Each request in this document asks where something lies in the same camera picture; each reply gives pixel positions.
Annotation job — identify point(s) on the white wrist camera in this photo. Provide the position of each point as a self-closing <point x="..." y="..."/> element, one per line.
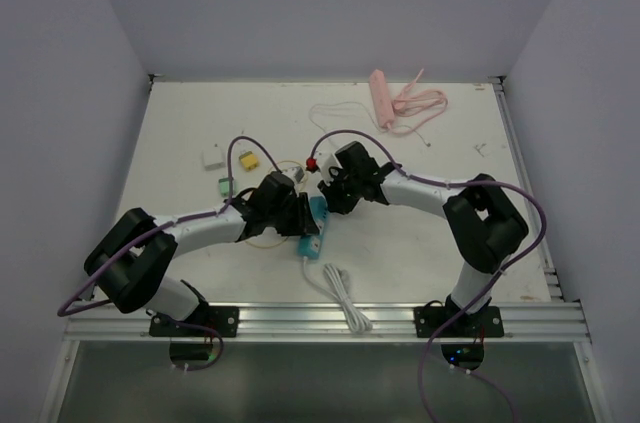
<point x="325" y="164"/>
<point x="296" y="173"/>

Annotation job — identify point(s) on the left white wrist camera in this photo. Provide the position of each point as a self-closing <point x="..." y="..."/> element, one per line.
<point x="296" y="173"/>

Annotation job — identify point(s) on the white plug adapter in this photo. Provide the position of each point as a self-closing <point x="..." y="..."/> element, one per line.
<point x="213" y="158"/>

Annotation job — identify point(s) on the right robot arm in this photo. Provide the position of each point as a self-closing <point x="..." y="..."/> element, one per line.
<point x="486" y="226"/>

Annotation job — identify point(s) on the yellow plug adapter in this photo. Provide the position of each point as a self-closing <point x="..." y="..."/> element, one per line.
<point x="249" y="161"/>

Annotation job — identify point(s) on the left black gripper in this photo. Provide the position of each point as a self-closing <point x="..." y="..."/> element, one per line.
<point x="302" y="222"/>

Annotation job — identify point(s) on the teal power strip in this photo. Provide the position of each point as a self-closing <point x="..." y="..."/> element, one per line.
<point x="310" y="246"/>

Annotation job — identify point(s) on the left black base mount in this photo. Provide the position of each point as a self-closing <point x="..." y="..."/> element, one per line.
<point x="224" y="320"/>

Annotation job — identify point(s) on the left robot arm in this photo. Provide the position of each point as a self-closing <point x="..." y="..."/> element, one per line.
<point x="130" y="264"/>

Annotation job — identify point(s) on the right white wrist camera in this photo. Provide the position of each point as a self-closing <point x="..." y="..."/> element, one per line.
<point x="325" y="164"/>

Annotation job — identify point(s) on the pink power strip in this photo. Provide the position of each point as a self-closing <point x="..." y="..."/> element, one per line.
<point x="408" y="111"/>

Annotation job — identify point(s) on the green plug adapter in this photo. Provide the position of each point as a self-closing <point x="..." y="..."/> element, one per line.
<point x="226" y="187"/>

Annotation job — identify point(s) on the aluminium front rail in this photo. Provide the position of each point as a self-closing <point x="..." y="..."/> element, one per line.
<point x="325" y="322"/>

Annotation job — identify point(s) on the yellow plug with cable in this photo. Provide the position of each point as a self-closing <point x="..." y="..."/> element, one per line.
<point x="270" y="240"/>

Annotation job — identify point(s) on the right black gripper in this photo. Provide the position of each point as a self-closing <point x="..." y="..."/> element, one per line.
<point x="335" y="203"/>

